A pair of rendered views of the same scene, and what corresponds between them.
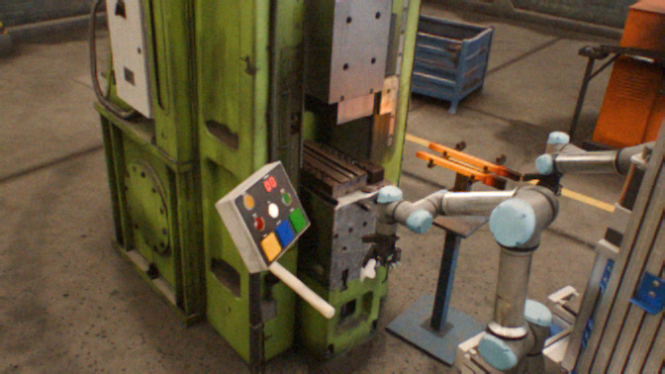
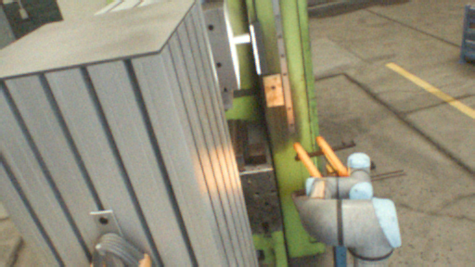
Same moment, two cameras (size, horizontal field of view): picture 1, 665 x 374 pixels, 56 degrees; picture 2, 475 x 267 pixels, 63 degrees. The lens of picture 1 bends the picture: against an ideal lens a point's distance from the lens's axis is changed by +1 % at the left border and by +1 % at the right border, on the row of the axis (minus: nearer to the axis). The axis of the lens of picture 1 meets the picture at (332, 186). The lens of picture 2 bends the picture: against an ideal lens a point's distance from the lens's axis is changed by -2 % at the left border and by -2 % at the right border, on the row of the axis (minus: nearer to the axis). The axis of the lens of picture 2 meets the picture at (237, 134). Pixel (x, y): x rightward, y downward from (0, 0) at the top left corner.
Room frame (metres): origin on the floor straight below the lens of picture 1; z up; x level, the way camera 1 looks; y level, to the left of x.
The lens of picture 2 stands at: (1.25, -1.47, 2.13)
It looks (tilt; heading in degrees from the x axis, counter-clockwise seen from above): 29 degrees down; 48
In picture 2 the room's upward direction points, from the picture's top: 12 degrees counter-clockwise
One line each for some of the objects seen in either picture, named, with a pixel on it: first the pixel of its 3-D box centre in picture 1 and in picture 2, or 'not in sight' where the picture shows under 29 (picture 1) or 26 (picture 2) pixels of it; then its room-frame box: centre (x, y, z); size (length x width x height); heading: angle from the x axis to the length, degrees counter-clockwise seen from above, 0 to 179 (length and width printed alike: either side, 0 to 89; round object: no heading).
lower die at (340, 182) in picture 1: (319, 166); (225, 143); (2.55, 0.06, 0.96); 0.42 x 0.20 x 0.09; 42
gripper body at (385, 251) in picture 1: (385, 245); not in sight; (1.77, -0.19, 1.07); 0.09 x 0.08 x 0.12; 38
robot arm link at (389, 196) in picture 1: (389, 205); not in sight; (1.77, -0.19, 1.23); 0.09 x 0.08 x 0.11; 46
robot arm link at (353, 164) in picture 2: (557, 147); (359, 170); (2.32, -0.90, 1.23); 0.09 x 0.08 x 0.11; 30
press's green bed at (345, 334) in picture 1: (319, 287); (254, 231); (2.60, 0.03, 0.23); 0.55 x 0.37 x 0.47; 42
